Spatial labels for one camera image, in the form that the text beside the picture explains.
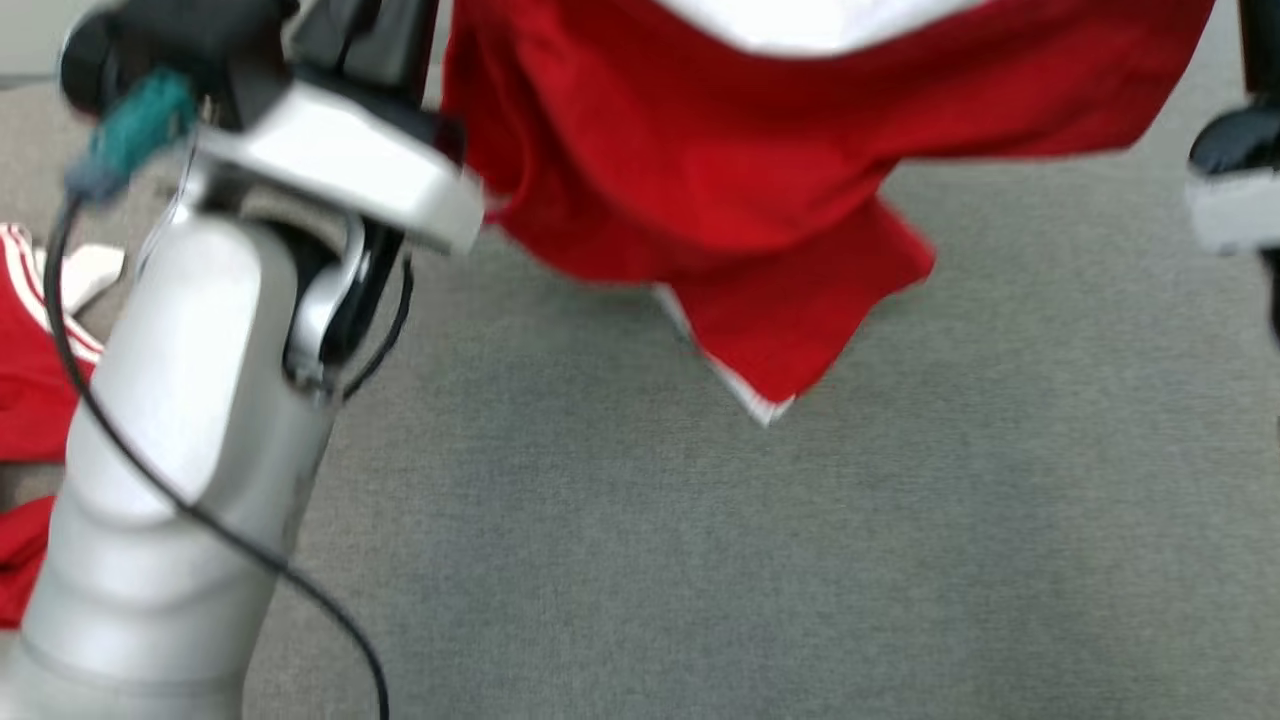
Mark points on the teal left camera connector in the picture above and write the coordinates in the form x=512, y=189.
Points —
x=140, y=125

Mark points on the red shirt with white sleeves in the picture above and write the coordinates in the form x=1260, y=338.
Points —
x=700, y=150

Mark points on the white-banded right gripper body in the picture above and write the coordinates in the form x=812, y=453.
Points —
x=1240, y=200

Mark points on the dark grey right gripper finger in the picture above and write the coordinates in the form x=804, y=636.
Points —
x=1262, y=40

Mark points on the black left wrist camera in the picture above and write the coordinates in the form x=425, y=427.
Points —
x=170, y=40

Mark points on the silver-white left robot arm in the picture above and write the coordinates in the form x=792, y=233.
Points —
x=170, y=400

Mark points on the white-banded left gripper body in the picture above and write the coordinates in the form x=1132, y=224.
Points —
x=340, y=160

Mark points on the crumpled red and white garment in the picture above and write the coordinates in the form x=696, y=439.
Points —
x=30, y=400

